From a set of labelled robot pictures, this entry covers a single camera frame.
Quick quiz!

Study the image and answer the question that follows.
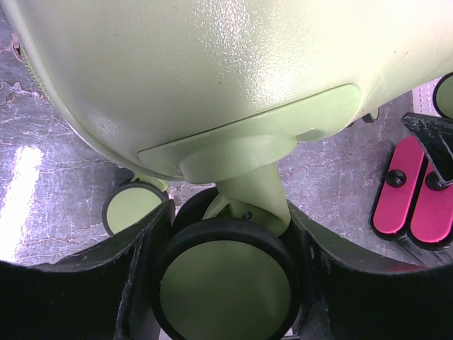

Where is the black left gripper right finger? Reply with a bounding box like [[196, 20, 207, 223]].
[[287, 203, 452, 339]]

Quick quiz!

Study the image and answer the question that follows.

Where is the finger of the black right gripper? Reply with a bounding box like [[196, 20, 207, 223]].
[[401, 113, 452, 185]]

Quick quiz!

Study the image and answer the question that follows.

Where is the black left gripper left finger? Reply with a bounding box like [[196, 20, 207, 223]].
[[1, 200, 175, 339]]

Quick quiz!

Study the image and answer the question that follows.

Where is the green hard-shell suitcase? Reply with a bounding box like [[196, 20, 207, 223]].
[[10, 0, 453, 340]]

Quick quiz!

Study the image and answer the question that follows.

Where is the white perforated plastic basket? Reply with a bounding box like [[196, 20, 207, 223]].
[[412, 77, 441, 117]]

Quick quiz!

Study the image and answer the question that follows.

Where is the black box with pink ends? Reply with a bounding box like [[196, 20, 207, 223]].
[[369, 137, 452, 267]]

